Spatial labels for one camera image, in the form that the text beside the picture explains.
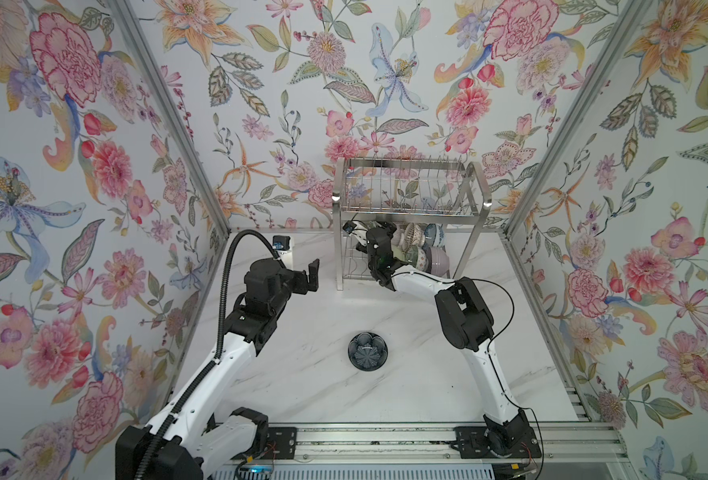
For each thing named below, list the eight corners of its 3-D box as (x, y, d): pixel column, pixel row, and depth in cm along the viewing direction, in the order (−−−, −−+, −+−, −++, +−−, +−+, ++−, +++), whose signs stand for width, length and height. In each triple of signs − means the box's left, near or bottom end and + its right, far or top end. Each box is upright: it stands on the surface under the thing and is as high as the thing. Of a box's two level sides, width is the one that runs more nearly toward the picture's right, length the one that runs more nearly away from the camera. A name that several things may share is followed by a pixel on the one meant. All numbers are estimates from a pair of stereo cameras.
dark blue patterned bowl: (348, 371, 87) (348, 365, 84) (348, 339, 94) (348, 332, 90) (387, 371, 87) (388, 365, 84) (384, 339, 94) (386, 332, 90)
